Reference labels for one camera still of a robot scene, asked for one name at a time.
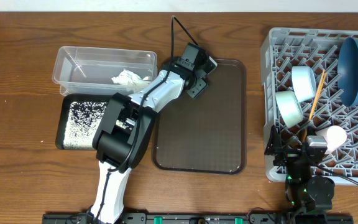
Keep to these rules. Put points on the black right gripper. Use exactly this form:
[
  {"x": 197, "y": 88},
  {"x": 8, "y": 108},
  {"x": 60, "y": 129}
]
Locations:
[{"x": 288, "y": 155}]

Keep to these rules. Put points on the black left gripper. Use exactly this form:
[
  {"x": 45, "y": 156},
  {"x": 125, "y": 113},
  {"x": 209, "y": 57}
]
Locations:
[{"x": 195, "y": 92}]

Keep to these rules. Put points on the mint green cup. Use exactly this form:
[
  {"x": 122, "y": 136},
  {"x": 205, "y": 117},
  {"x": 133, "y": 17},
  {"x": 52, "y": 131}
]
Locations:
[{"x": 289, "y": 108}]

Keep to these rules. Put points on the wooden chopstick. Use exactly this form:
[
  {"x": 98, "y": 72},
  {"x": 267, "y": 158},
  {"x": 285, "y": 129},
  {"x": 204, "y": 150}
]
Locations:
[
  {"x": 317, "y": 99},
  {"x": 313, "y": 105}
]

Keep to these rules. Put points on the white napkin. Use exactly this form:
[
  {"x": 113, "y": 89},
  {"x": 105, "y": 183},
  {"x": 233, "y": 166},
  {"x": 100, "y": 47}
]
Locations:
[{"x": 131, "y": 81}]

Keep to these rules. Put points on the white pink cup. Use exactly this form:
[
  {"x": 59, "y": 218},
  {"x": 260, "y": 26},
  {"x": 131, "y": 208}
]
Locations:
[{"x": 335, "y": 137}]

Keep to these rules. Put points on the light blue bowl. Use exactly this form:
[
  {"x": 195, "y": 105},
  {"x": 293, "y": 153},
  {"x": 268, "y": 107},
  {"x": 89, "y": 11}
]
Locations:
[{"x": 303, "y": 81}]

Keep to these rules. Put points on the dark blue plate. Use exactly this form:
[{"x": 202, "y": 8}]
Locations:
[{"x": 347, "y": 68}]

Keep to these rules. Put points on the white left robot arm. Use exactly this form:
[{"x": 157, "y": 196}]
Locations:
[{"x": 125, "y": 129}]

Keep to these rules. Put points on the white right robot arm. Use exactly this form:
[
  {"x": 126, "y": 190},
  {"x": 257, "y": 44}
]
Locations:
[{"x": 311, "y": 196}]

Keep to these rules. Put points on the grey dishwasher rack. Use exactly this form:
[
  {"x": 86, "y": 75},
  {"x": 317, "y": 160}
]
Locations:
[{"x": 319, "y": 49}]

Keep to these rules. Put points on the dark brown serving tray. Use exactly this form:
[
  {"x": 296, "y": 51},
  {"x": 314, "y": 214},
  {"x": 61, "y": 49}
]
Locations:
[{"x": 206, "y": 134}]

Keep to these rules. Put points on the white rice pile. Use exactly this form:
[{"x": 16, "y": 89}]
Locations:
[{"x": 83, "y": 119}]

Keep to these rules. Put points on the clear plastic bin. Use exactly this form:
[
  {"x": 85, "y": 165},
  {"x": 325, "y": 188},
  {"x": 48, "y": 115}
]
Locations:
[{"x": 89, "y": 70}]

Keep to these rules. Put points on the black rectangular tray bin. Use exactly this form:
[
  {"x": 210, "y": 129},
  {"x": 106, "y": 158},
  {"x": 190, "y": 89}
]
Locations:
[{"x": 63, "y": 115}]

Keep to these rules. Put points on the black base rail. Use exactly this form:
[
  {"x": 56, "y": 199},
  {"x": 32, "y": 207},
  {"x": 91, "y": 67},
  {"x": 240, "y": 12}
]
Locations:
[{"x": 255, "y": 216}]

